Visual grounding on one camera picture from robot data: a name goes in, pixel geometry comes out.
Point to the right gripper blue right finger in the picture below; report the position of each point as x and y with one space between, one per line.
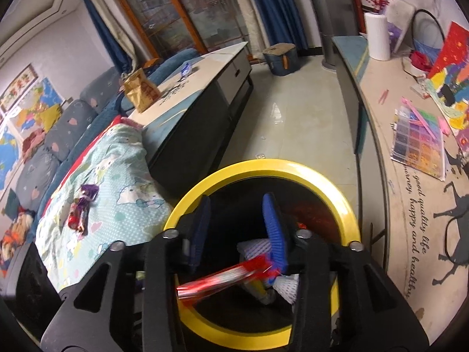
277 231

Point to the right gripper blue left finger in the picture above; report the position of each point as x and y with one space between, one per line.
199 228

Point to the red snack wrapper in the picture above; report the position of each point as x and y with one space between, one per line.
207 286

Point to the white foam fruit net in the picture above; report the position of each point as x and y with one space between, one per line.
267 288

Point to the red plastic bag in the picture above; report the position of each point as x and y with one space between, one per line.
316 217

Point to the hello kitty patterned blanket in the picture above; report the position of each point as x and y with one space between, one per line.
128 206

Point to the grey white coffee table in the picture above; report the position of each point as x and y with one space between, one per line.
187 131

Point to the pile of red clothes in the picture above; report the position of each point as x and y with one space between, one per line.
32 143

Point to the world map poster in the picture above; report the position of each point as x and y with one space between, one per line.
9 156

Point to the gold paper bag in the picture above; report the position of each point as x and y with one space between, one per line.
141 92

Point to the blue grey sectional sofa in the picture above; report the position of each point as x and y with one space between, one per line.
80 123

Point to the blue candy wrapper on table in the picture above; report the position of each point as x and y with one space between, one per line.
186 70

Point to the yellow pillow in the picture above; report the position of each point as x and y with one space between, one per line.
49 117

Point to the china map poster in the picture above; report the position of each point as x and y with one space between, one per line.
26 115

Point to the colourful bead organiser box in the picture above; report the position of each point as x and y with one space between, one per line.
418 141

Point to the dark blue storage stool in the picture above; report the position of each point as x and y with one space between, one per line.
282 59

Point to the right framed cross-stitch picture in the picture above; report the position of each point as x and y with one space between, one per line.
18 87

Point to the left blue curtain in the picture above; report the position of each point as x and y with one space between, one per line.
119 47

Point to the blue curtain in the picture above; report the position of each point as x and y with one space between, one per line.
281 20
119 47

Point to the right blue curtain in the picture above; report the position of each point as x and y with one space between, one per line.
281 20

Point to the wooden framed glass door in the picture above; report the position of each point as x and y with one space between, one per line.
169 26

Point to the colourful diamond painting canvas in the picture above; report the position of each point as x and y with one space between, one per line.
447 83

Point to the silver tower air conditioner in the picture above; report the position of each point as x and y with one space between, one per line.
334 18

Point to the blue basket with black handle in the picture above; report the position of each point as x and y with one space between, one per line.
427 35

